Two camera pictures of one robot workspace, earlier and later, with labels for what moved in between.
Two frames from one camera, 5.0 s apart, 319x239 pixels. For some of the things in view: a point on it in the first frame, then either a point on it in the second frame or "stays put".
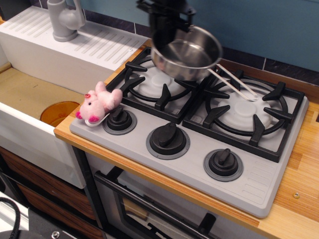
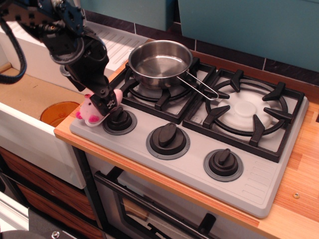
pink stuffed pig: [96, 102] stays put
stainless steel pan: [194, 53] to [158, 64]
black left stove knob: [120, 122] stays put
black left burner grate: [144, 87] stays put
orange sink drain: [55, 113] stays put
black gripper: [164, 28] to [88, 71]
